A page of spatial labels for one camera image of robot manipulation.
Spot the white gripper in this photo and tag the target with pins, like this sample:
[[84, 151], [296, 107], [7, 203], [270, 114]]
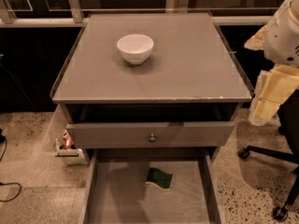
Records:
[[282, 39]]

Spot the green yellow sponge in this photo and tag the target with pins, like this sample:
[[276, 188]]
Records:
[[159, 179]]

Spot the grey top drawer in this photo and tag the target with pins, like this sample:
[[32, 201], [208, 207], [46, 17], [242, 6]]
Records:
[[136, 135]]

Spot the grey drawer cabinet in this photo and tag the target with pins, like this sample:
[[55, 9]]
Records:
[[190, 75]]

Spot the round metal drawer knob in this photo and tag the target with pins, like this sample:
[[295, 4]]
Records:
[[152, 138]]

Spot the grey open middle drawer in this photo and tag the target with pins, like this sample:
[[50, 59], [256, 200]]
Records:
[[116, 191]]

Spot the black office chair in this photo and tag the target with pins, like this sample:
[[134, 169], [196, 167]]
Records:
[[288, 115]]

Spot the white ceramic bowl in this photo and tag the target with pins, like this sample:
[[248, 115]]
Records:
[[135, 49]]

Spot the orange bottle in bin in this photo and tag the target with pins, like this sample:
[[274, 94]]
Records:
[[68, 142]]

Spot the clear plastic side bin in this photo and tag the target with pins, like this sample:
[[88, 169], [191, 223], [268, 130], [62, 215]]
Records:
[[58, 143]]

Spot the metal window frame rail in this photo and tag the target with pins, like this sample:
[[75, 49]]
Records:
[[21, 13]]

